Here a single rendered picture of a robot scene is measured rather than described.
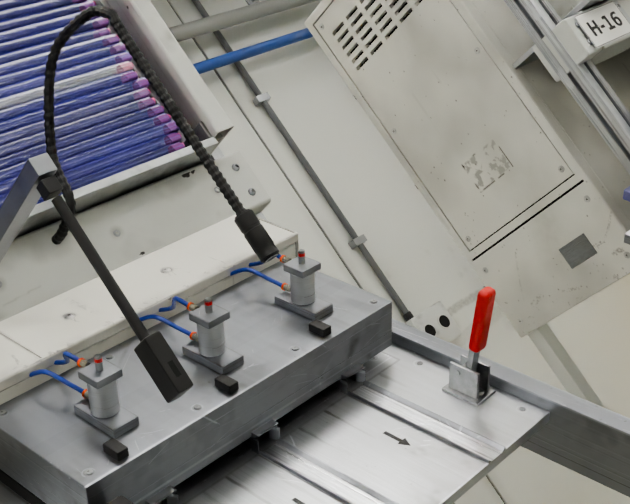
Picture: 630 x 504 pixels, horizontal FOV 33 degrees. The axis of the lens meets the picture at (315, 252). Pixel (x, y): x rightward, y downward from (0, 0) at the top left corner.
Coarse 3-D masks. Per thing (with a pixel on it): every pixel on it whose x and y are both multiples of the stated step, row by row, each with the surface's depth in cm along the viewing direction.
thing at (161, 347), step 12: (156, 336) 72; (144, 348) 72; (156, 348) 71; (168, 348) 72; (144, 360) 72; (156, 360) 71; (168, 360) 71; (156, 372) 72; (168, 372) 71; (180, 372) 71; (156, 384) 72; (168, 384) 71; (180, 384) 71; (192, 384) 72; (168, 396) 72; (180, 396) 73
